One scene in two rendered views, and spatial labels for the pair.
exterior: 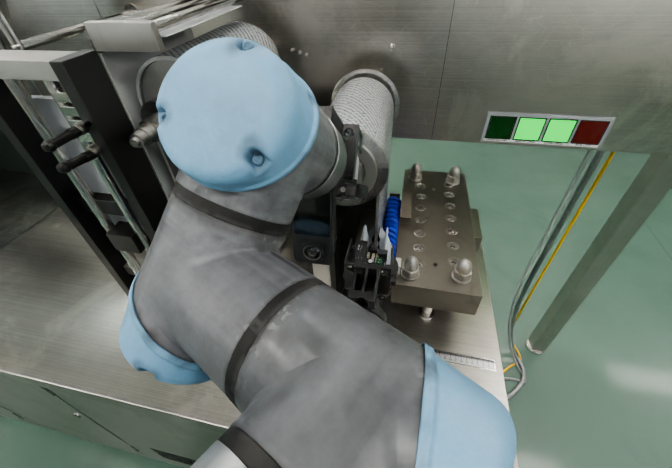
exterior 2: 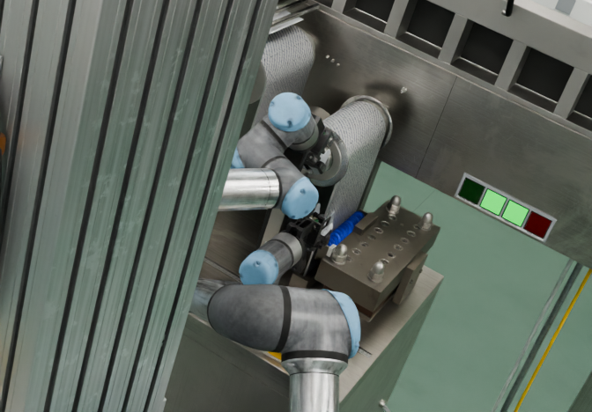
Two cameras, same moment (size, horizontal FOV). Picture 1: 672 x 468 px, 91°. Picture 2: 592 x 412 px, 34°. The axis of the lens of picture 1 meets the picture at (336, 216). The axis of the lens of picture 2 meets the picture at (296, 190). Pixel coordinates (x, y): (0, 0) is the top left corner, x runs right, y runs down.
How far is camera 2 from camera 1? 1.68 m
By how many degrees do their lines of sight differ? 11
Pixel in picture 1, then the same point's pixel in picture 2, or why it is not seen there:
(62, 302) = not seen: hidden behind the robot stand
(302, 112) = (305, 118)
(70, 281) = not seen: hidden behind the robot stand
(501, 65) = (479, 140)
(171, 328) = (247, 156)
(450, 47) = (446, 110)
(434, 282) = (352, 271)
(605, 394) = not seen: outside the picture
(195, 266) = (260, 143)
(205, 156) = (278, 118)
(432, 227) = (377, 246)
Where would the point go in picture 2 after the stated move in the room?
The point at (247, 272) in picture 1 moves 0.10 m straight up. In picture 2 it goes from (273, 150) to (288, 104)
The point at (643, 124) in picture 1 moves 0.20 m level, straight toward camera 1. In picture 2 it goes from (577, 234) to (517, 240)
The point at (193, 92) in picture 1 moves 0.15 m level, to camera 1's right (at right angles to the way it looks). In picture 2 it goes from (282, 103) to (356, 130)
